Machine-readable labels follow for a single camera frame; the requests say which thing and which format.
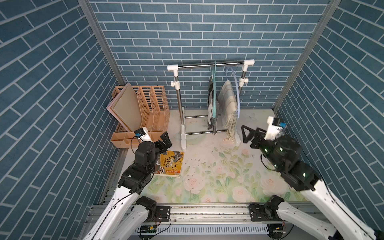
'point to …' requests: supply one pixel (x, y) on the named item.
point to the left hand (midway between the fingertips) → (165, 135)
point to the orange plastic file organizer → (116, 91)
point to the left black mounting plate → (163, 213)
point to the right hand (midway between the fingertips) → (249, 127)
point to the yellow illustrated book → (169, 163)
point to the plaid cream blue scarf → (228, 109)
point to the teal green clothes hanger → (214, 124)
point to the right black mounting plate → (257, 213)
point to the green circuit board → (147, 229)
